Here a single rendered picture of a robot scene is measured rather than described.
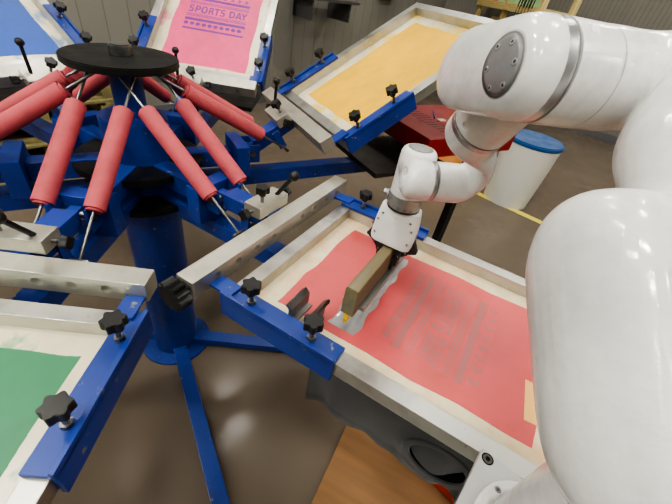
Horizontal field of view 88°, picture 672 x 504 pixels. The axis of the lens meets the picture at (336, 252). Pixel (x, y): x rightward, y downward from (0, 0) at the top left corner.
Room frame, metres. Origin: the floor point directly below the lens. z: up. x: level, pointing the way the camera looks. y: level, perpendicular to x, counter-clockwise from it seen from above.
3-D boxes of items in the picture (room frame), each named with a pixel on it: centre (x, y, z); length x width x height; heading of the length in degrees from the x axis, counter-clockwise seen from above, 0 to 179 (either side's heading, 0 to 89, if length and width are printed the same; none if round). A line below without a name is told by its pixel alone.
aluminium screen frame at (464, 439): (0.65, -0.24, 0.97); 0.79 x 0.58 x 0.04; 66
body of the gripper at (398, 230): (0.70, -0.13, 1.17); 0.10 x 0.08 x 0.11; 67
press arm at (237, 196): (0.88, 0.27, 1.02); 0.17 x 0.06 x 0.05; 66
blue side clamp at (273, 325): (0.49, 0.09, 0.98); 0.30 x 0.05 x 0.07; 66
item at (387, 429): (0.46, -0.22, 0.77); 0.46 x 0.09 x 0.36; 66
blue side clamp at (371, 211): (1.00, -0.13, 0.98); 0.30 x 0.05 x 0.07; 66
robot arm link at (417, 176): (0.66, -0.13, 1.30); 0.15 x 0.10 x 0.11; 14
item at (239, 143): (1.07, 0.72, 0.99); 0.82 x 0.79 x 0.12; 66
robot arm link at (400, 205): (0.70, -0.12, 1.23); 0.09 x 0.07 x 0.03; 67
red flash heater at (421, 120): (1.92, -0.42, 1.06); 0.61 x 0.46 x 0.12; 126
